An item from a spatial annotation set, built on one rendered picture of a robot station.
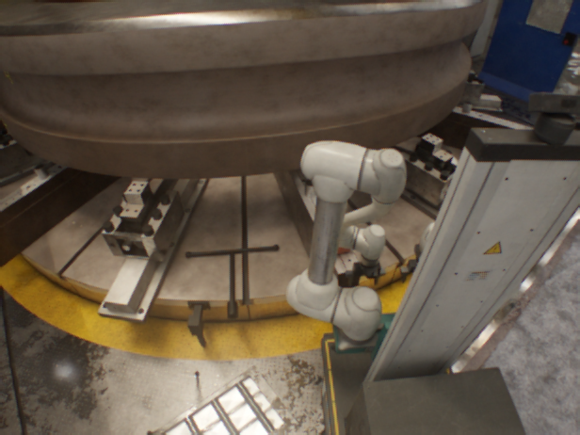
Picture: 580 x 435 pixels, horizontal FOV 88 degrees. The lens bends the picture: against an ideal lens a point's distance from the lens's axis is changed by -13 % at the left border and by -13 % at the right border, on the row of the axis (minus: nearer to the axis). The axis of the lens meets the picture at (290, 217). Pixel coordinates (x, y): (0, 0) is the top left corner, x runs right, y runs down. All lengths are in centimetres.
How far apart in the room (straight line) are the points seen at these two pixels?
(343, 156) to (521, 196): 48
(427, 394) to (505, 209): 78
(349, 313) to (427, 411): 45
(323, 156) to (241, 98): 105
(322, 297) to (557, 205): 83
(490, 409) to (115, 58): 220
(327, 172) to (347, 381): 120
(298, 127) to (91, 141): 124
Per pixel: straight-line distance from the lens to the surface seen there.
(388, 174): 98
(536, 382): 271
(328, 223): 113
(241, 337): 236
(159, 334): 250
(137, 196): 218
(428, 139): 268
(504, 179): 81
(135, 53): 186
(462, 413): 143
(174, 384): 232
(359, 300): 132
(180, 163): 207
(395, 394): 137
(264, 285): 218
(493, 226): 91
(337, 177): 102
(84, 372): 259
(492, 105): 486
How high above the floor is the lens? 210
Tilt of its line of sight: 44 degrees down
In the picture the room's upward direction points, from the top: straight up
